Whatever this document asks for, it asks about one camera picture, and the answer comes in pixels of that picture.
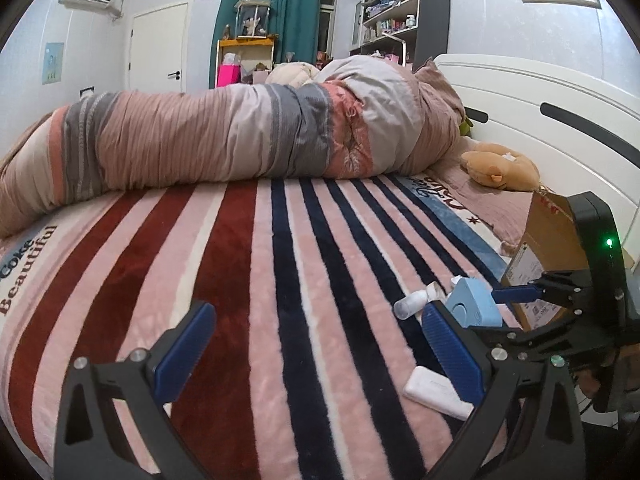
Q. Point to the tan plush toy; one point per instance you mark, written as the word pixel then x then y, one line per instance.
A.
pixel 496 166

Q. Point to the teal curtain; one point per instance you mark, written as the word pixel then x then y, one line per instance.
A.
pixel 295 22

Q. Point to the white door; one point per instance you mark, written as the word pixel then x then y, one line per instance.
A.
pixel 156 50

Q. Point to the yellow wooden shelf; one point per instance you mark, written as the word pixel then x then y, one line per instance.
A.
pixel 255 55

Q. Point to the striped plush blanket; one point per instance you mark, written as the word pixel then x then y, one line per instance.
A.
pixel 303 377

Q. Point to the bright pink bag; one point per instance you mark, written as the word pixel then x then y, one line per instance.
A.
pixel 228 74

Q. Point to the brown cardboard box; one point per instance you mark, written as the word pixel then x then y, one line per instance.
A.
pixel 550 243

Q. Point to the rolled pink grey duvet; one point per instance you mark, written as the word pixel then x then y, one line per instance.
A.
pixel 357 118

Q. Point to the white plastic bottle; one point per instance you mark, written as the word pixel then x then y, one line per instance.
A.
pixel 413 303

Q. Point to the green plush toy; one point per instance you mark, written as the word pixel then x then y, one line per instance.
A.
pixel 466 126

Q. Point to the blue wall poster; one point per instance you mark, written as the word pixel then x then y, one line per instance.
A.
pixel 52 63

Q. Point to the light blue square box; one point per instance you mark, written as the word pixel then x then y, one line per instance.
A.
pixel 471 304

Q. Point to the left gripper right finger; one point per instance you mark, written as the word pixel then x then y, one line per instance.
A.
pixel 525 422

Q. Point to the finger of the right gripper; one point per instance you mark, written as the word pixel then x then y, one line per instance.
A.
pixel 521 294

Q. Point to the white rectangular power bank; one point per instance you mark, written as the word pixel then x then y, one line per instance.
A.
pixel 435 391

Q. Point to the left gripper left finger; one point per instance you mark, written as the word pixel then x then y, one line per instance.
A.
pixel 90 441

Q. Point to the pink striped pillow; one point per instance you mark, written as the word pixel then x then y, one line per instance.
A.
pixel 504 212

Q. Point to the glass display case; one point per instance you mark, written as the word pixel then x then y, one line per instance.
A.
pixel 252 18

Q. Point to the black bookshelf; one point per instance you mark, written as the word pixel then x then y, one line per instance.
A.
pixel 407 32

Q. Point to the white bed headboard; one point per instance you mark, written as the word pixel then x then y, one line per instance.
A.
pixel 581 132

